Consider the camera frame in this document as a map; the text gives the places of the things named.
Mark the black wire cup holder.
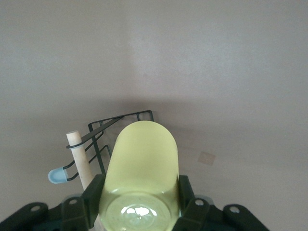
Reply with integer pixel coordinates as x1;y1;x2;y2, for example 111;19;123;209
48;110;154;229

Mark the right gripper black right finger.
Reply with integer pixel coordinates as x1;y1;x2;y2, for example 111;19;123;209
173;175;269;231

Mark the yellow plastic cup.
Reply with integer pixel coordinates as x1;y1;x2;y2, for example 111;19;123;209
98;121;181;231

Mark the small brown tape square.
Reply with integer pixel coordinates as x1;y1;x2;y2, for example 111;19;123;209
198;151;216;167

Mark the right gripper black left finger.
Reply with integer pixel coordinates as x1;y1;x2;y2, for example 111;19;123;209
0;174;106;231

